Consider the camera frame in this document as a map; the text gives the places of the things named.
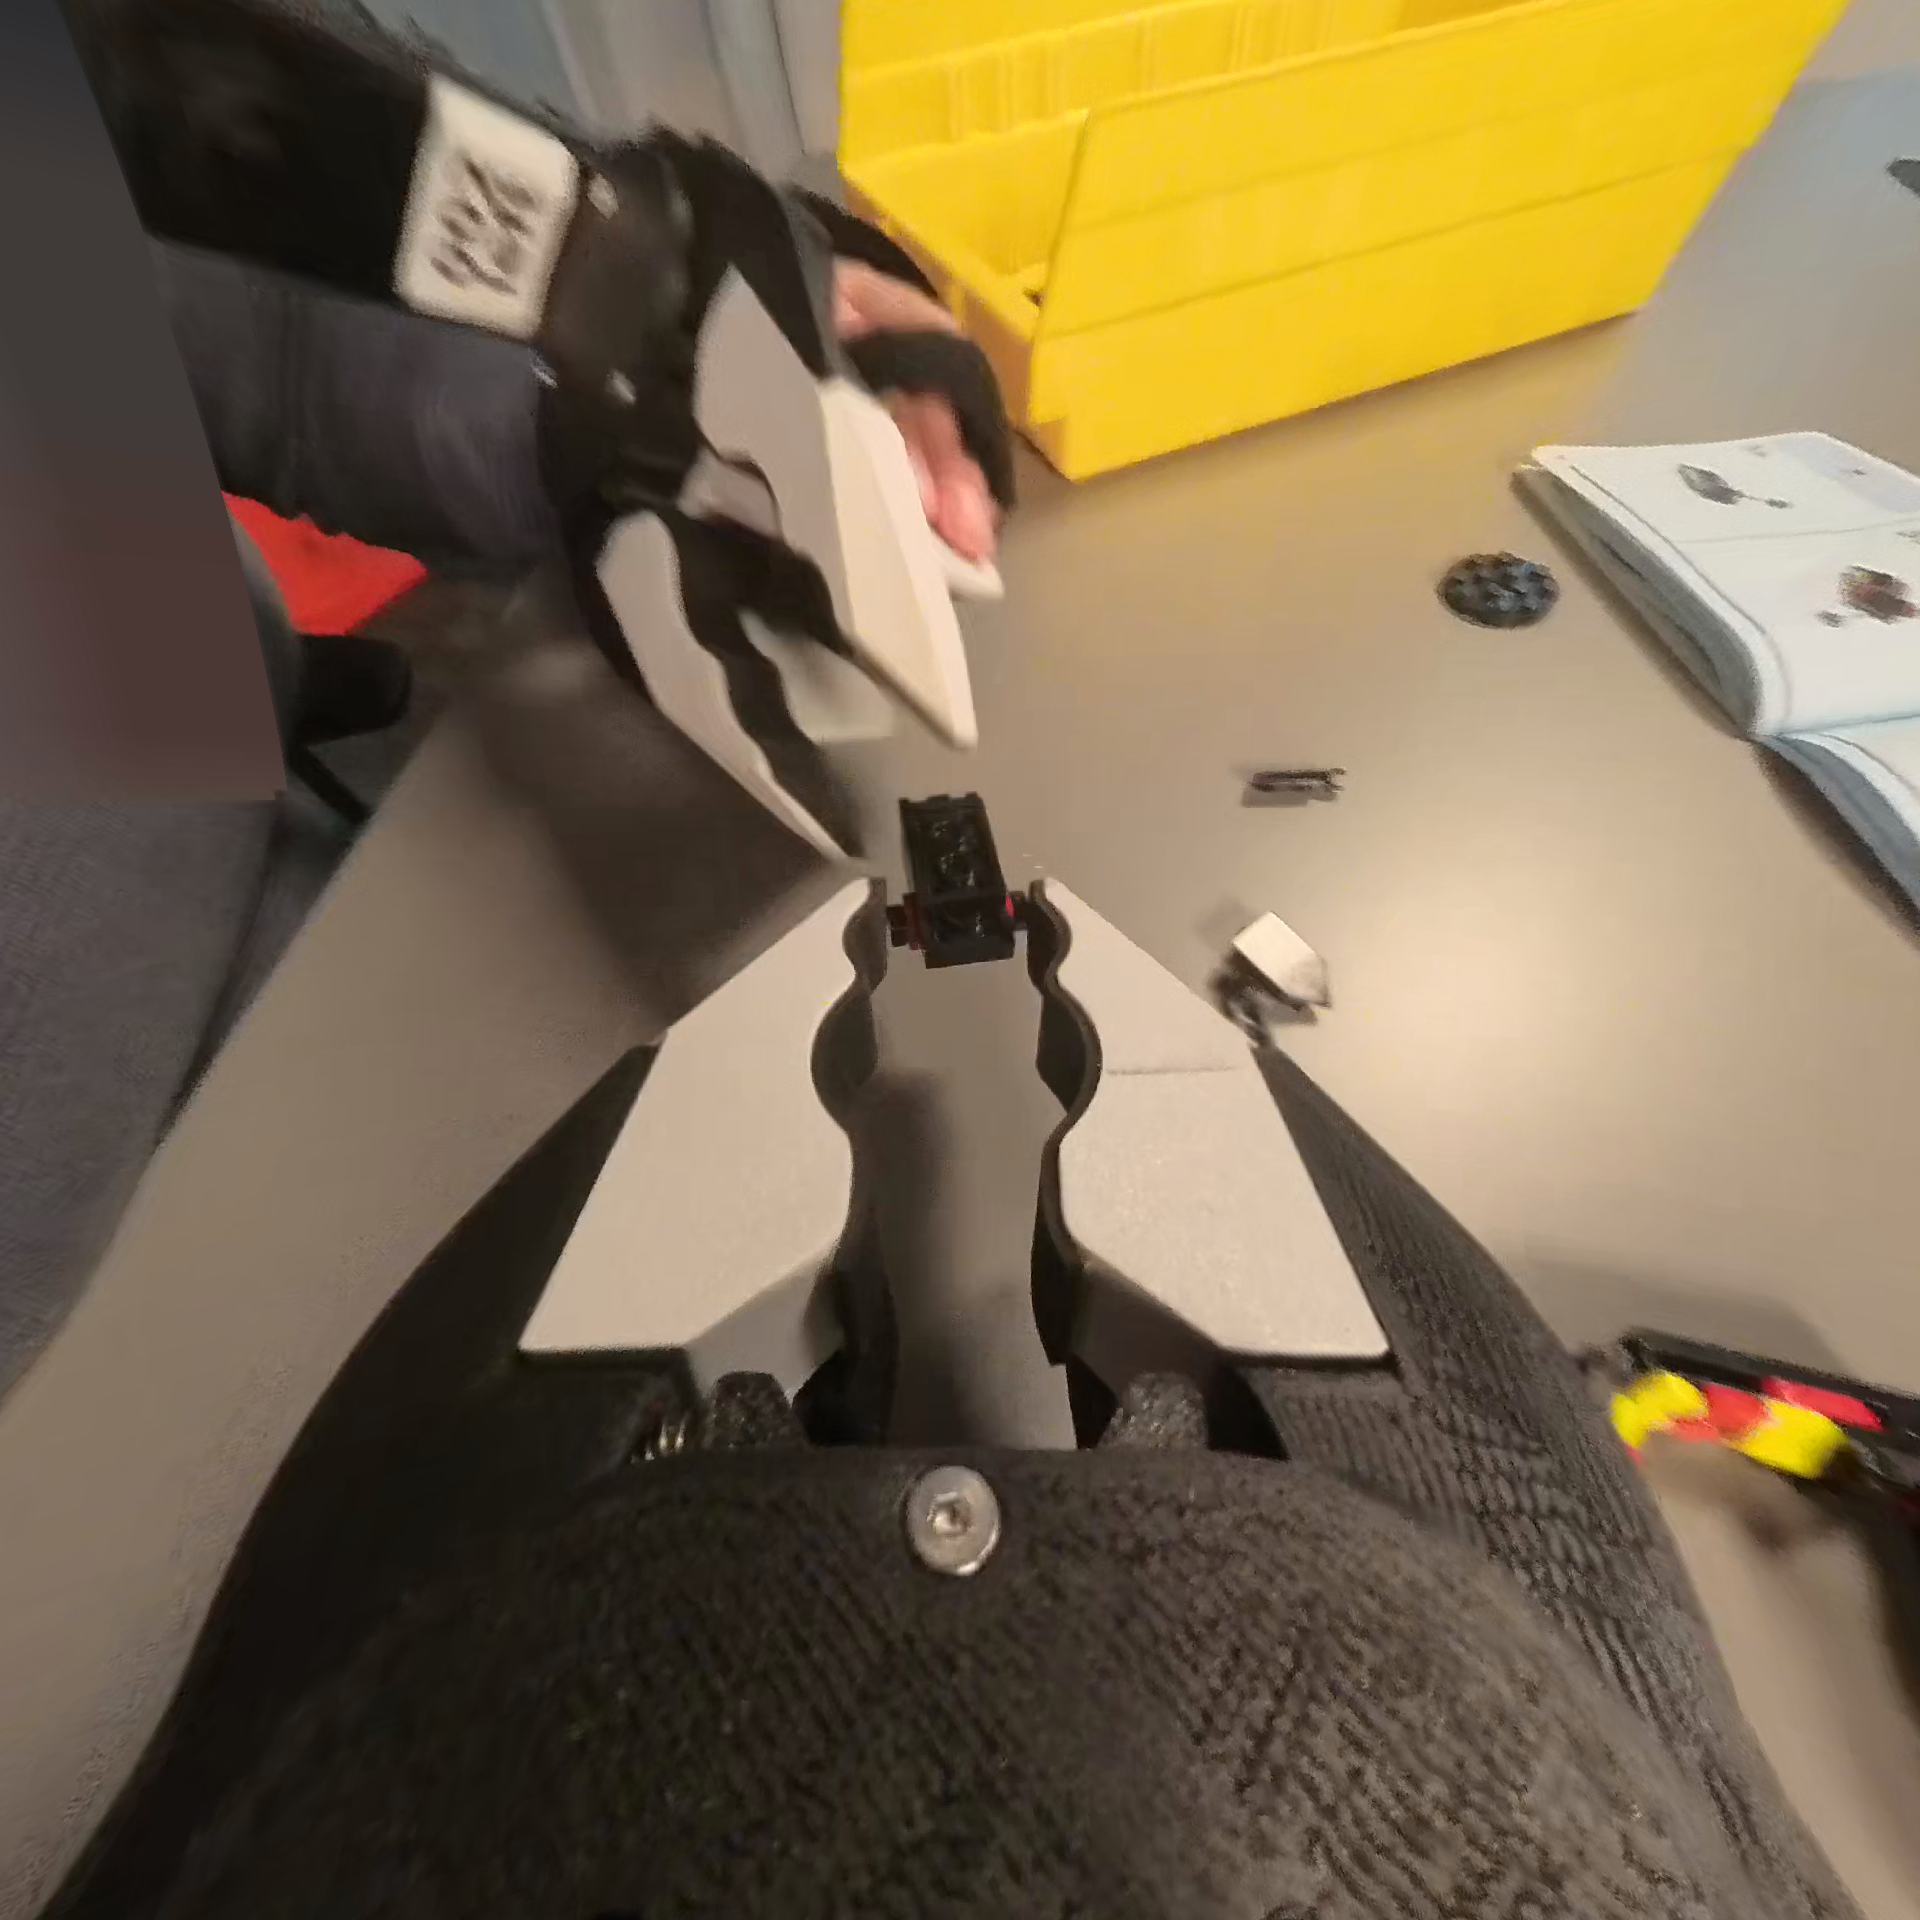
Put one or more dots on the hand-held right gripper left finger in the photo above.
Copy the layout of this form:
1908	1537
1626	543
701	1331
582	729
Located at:
705	1185

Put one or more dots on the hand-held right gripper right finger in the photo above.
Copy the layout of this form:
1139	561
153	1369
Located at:
1201	1200

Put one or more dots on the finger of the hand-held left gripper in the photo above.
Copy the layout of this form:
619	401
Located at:
884	570
691	662

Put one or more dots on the black brick with red pins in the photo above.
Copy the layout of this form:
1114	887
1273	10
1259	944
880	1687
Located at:
953	902

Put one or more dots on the yellow plastic bin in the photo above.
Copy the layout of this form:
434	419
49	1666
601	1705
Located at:
1348	225

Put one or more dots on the person's left hand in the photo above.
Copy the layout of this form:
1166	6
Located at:
953	481

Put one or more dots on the black hinge brick plate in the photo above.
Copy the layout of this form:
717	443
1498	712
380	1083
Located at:
1242	1009

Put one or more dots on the white slope brick piece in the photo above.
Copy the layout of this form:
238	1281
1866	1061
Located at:
1282	954

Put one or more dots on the person's dark trousers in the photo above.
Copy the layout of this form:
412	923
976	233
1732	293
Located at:
374	435

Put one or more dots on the red cloth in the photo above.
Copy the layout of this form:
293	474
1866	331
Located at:
323	562

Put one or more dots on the small flat black brick piece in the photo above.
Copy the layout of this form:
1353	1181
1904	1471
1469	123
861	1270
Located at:
1292	784

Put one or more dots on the red black yellow brick model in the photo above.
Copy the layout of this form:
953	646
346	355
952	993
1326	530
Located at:
1755	1417

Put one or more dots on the black round brick plate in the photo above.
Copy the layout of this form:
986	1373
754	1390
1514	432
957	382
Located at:
1498	591

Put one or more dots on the person's grey sweater torso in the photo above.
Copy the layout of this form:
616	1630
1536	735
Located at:
106	974

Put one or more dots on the open pale blue instruction booklet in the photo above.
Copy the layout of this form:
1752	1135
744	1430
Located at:
1769	599

